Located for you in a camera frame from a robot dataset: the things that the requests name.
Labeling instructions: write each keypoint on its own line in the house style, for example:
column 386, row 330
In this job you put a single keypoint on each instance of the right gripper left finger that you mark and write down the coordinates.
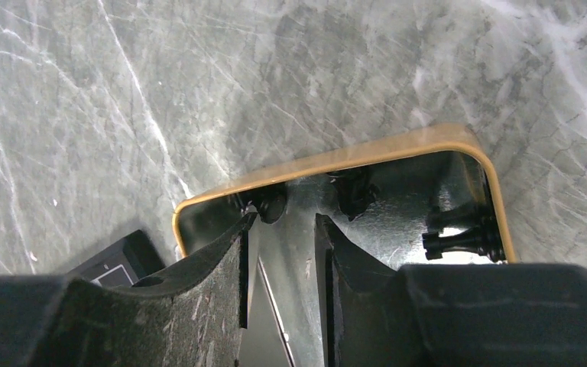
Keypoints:
column 189, row 314

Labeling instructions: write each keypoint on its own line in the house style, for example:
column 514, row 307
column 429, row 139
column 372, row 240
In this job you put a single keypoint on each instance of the gold tin of black pieces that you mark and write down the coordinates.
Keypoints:
column 431, row 195

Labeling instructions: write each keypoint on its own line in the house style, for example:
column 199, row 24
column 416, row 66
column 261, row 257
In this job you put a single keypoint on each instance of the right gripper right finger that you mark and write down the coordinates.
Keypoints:
column 446, row 315

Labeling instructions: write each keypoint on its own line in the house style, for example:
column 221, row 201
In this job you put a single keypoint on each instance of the chessboard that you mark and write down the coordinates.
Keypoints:
column 122, row 264

